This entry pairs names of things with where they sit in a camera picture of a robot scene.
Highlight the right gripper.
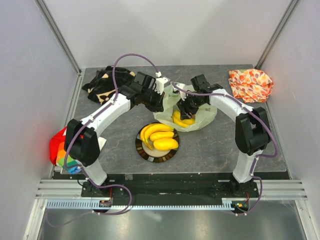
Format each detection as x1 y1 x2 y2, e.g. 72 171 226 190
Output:
176 92 205 121

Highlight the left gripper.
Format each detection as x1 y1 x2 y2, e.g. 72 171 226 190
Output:
141 87 165 114

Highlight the yellow fake banana bunch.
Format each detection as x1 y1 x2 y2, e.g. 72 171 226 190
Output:
140 123 174 150
171 110 195 128

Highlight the pale green plastic bag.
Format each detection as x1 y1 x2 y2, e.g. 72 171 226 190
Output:
152 82 218 133

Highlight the wrinkled yellow fake fruit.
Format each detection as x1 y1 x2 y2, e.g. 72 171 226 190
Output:
149 131 175 142

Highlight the smooth yellow fake mango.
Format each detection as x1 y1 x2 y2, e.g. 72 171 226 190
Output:
153 138 179 151

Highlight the black rimmed ceramic plate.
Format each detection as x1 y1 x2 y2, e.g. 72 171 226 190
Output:
135 122 180 163

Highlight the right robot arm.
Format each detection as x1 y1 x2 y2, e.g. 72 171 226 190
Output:
172 74 272 197

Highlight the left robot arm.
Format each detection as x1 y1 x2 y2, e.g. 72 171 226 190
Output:
64 72 170 197

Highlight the black floral patterned cloth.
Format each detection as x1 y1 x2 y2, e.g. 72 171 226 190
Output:
82 65 136 105

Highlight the orange floral cloth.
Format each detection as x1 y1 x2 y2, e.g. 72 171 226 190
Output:
228 68 274 103

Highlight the rainbow striped cloth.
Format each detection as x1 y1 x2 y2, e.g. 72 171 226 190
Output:
48 127 108 175

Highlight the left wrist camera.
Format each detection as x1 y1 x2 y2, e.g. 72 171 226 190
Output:
154 71 170 95

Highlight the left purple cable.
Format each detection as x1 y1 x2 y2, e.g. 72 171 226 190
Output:
46 52 162 227

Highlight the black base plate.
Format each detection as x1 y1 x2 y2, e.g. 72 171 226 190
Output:
81 172 259 198

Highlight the grey slotted cable duct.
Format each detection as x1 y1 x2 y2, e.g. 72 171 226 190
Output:
46 198 243 211

